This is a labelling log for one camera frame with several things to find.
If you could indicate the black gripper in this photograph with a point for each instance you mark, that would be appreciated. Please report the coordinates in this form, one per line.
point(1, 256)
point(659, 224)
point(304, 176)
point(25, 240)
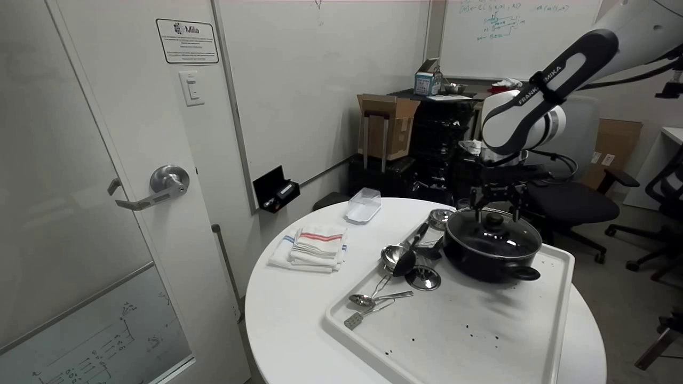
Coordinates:
point(500, 177)

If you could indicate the glass lid with black knob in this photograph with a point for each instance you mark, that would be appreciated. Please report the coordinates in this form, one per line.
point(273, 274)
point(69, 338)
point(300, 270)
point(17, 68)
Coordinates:
point(512, 241)

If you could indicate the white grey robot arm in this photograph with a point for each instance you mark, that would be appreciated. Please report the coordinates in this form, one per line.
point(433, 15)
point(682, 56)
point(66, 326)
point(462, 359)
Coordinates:
point(541, 107)

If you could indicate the black office chair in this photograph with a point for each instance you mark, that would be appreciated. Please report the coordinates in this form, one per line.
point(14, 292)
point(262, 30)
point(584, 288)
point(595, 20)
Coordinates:
point(669, 193)
point(569, 202)

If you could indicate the flat metal spatula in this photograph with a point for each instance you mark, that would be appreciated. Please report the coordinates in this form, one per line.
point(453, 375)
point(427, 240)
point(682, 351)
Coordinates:
point(430, 240)

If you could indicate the black floor cabinet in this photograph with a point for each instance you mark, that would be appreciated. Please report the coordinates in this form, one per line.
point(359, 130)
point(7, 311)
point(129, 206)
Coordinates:
point(440, 142)

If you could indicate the small round steel cup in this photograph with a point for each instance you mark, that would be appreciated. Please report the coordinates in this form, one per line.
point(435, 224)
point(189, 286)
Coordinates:
point(425, 277)

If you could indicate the black plastic serving spoon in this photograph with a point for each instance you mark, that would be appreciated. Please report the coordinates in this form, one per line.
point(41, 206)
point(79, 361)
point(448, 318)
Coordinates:
point(403, 265)

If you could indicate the open brown cardboard box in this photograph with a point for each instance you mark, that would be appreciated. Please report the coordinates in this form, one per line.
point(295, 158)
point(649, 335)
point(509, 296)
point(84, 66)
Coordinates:
point(398, 123)

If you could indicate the flat brown cardboard box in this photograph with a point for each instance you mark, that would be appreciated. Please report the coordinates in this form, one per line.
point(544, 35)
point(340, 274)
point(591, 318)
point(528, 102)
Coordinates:
point(619, 142)

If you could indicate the small pale blue box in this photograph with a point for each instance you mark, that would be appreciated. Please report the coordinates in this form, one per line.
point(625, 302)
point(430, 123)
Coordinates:
point(427, 83)

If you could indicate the clear plastic container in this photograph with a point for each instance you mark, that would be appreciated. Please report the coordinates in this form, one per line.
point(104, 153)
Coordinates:
point(364, 208)

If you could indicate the white plastic tray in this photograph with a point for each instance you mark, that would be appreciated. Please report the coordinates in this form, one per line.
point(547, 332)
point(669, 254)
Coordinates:
point(462, 332)

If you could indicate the whiteboard with blue writing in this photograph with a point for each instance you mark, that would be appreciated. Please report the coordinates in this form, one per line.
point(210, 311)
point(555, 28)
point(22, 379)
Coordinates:
point(497, 43)

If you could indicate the white desk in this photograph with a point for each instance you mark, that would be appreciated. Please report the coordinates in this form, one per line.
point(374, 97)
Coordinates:
point(675, 138)

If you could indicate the dark chair base leg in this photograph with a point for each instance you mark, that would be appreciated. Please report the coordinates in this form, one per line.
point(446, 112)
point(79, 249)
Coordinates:
point(658, 342)

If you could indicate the round white table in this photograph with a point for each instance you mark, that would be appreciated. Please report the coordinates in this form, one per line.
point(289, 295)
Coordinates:
point(300, 311)

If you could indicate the white printed door sign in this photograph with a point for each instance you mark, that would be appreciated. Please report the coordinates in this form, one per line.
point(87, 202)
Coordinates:
point(186, 40)

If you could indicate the white door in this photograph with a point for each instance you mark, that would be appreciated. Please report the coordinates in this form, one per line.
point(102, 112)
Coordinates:
point(129, 129)

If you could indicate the black wall holder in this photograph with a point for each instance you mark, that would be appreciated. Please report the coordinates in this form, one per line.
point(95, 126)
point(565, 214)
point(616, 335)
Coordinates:
point(276, 191)

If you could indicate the white light switch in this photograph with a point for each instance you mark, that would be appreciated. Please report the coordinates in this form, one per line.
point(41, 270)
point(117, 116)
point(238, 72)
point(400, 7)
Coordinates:
point(191, 87)

